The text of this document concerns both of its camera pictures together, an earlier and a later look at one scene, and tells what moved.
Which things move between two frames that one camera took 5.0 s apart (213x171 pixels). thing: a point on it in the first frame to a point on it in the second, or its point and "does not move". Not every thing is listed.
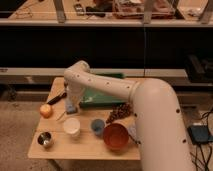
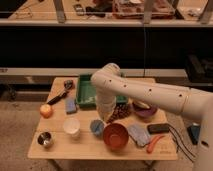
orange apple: x=46 y=111 does not move
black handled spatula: x=57 y=99 does not move
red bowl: x=115 y=137 does not move
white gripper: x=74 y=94 to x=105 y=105
